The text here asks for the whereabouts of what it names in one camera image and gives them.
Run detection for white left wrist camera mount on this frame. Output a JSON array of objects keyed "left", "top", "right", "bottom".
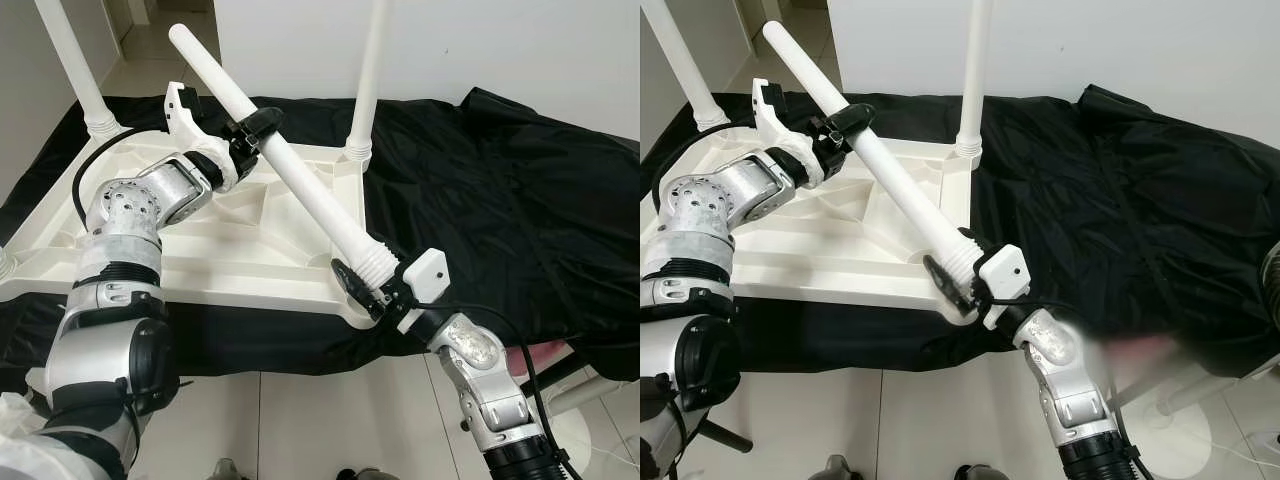
[
  {"left": 165, "top": 82, "right": 241, "bottom": 191},
  {"left": 752, "top": 78, "right": 826, "bottom": 191}
]

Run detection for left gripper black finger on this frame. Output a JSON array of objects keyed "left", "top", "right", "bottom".
[
  {"left": 240, "top": 105, "right": 286, "bottom": 141},
  {"left": 828, "top": 102, "right": 878, "bottom": 141}
]

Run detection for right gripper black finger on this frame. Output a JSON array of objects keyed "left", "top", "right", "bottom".
[
  {"left": 923, "top": 254, "right": 977, "bottom": 320},
  {"left": 332, "top": 259, "right": 387, "bottom": 322}
]

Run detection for white plastic table top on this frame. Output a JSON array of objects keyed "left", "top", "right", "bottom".
[
  {"left": 0, "top": 125, "right": 401, "bottom": 329},
  {"left": 640, "top": 128, "right": 986, "bottom": 326}
]

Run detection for black nylon cloth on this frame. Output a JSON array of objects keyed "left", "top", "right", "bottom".
[
  {"left": 0, "top": 88, "right": 641, "bottom": 381},
  {"left": 640, "top": 85, "right": 1280, "bottom": 371}
]

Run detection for black metal frame bar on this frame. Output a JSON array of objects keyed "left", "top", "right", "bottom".
[
  {"left": 700, "top": 420, "right": 754, "bottom": 453},
  {"left": 530, "top": 355, "right": 593, "bottom": 393}
]

